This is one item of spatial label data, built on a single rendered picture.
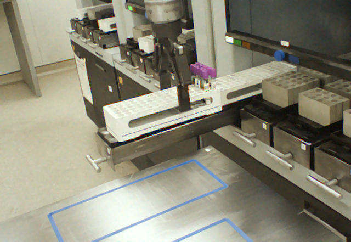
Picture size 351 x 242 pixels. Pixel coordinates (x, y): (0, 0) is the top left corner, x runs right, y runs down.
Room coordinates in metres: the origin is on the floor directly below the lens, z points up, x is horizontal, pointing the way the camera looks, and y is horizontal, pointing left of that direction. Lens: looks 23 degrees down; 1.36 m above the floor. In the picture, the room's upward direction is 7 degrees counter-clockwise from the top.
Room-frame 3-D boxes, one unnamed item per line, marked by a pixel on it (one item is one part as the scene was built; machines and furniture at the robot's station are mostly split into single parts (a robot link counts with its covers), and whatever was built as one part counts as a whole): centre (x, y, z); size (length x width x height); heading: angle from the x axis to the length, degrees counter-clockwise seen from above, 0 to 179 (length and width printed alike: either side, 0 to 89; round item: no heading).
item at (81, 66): (2.89, 0.63, 0.43); 0.27 x 0.02 x 0.36; 25
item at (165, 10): (1.12, 0.01, 1.15); 0.09 x 0.09 x 0.06
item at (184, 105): (1.07, -0.01, 0.93); 0.03 x 0.01 x 0.07; 115
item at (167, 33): (1.12, 0.01, 1.07); 0.08 x 0.07 x 0.09; 25
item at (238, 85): (1.36, -0.22, 0.83); 0.30 x 0.10 x 0.06; 115
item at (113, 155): (1.28, -0.06, 0.78); 0.73 x 0.14 x 0.09; 115
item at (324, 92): (1.10, -0.38, 0.85); 0.12 x 0.02 x 0.06; 25
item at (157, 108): (1.11, 0.05, 0.89); 0.30 x 0.10 x 0.06; 115
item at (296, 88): (1.22, -0.30, 0.85); 0.12 x 0.02 x 0.06; 25
